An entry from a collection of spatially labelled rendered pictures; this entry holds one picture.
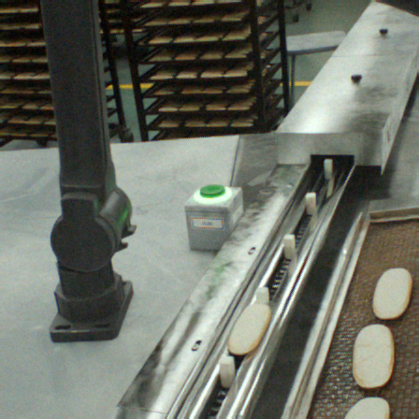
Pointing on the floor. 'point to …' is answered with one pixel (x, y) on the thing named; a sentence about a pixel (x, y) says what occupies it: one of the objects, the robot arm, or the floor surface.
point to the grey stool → (328, 41)
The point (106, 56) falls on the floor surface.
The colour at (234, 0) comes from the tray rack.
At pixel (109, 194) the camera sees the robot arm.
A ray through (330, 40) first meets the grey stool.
